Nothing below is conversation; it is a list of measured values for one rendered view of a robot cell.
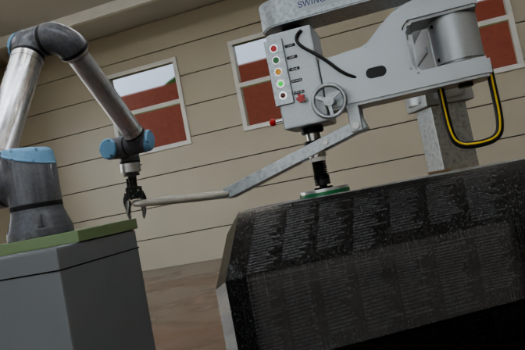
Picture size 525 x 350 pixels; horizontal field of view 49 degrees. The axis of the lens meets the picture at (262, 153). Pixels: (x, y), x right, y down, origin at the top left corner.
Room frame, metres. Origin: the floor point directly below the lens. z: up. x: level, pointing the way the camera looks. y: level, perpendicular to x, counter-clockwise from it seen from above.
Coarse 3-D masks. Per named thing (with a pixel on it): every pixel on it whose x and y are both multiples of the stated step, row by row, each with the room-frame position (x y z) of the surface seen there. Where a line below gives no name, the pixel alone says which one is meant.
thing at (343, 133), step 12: (336, 132) 2.42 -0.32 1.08; (348, 132) 2.40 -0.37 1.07; (360, 132) 2.50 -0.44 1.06; (312, 144) 2.45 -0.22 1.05; (324, 144) 2.42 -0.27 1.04; (336, 144) 2.53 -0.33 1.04; (288, 156) 2.48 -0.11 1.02; (300, 156) 2.46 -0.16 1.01; (264, 168) 2.51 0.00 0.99; (276, 168) 2.49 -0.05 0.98; (288, 168) 2.53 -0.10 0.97; (240, 180) 2.54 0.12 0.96; (252, 180) 2.52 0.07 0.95; (264, 180) 2.56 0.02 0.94; (228, 192) 2.56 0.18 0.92; (240, 192) 2.55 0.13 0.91
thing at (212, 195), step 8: (208, 192) 2.88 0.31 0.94; (216, 192) 2.51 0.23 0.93; (224, 192) 2.54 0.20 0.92; (136, 200) 2.56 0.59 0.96; (144, 200) 2.49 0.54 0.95; (152, 200) 2.46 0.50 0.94; (160, 200) 2.45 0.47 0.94; (168, 200) 2.44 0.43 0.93; (176, 200) 2.43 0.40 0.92; (184, 200) 2.44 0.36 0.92; (192, 200) 2.44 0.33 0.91; (200, 200) 2.46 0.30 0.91
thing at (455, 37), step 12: (456, 12) 2.25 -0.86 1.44; (468, 12) 2.24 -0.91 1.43; (432, 24) 2.30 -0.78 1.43; (444, 24) 2.26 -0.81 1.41; (456, 24) 2.24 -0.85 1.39; (468, 24) 2.24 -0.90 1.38; (432, 36) 2.32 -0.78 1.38; (444, 36) 2.26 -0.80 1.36; (456, 36) 2.24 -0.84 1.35; (468, 36) 2.24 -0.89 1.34; (444, 48) 2.27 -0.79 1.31; (456, 48) 2.24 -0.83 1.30; (468, 48) 2.24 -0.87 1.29; (480, 48) 2.26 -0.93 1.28; (444, 60) 2.28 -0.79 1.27; (456, 60) 2.26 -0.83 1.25
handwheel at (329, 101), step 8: (320, 88) 2.32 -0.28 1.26; (336, 88) 2.31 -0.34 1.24; (312, 96) 2.33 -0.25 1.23; (328, 96) 2.31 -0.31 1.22; (336, 96) 2.31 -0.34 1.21; (344, 96) 2.30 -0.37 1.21; (312, 104) 2.33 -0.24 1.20; (328, 104) 2.31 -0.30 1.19; (344, 104) 2.30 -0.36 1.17; (320, 112) 2.33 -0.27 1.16; (336, 112) 2.31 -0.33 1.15
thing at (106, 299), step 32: (0, 256) 1.61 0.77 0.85; (32, 256) 1.49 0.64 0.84; (64, 256) 1.49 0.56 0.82; (96, 256) 1.62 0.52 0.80; (128, 256) 1.78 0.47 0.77; (0, 288) 1.52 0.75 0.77; (32, 288) 1.49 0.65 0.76; (64, 288) 1.48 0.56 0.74; (96, 288) 1.60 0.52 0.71; (128, 288) 1.75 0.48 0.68; (0, 320) 1.53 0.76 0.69; (32, 320) 1.50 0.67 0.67; (64, 320) 1.47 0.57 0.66; (96, 320) 1.58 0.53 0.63; (128, 320) 1.72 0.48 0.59
